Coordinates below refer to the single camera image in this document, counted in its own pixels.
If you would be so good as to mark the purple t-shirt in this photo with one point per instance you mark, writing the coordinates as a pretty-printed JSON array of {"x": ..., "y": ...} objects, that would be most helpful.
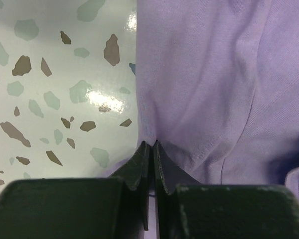
[{"x": 218, "y": 87}]

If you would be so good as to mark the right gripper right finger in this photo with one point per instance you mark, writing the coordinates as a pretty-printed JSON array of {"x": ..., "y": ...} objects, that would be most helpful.
[{"x": 187, "y": 209}]

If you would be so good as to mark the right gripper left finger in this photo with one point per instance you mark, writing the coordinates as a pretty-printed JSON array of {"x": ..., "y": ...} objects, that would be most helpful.
[{"x": 115, "y": 207}]

